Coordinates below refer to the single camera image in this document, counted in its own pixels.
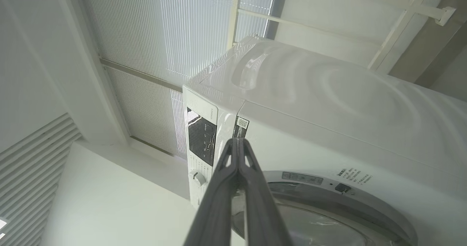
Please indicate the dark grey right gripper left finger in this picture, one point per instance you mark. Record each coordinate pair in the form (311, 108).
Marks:
(219, 202)

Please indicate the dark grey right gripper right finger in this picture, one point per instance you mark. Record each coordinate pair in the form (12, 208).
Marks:
(261, 209)

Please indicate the black door latch socket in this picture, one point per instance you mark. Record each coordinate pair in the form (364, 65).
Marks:
(343, 188)

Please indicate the grey rubber door gasket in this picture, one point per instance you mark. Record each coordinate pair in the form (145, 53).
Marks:
(350, 206)

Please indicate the white front-load washing machine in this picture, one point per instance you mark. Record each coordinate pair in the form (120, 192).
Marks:
(328, 103)

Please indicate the white washer dial knob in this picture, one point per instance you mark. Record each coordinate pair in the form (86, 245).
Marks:
(197, 178)

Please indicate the grey instruction label plate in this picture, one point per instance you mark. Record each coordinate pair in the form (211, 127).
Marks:
(303, 178)

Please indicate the black washer control panel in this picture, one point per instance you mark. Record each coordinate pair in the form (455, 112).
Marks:
(202, 140)

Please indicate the QR code sticker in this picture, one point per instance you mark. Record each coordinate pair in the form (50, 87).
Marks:
(241, 123)

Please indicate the printed warning text label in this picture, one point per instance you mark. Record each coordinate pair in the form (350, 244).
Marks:
(354, 175)

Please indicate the white pleated window blind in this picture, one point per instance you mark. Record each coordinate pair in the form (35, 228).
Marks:
(146, 38)

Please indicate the white louvred vent panel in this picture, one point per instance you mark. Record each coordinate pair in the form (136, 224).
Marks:
(29, 173)

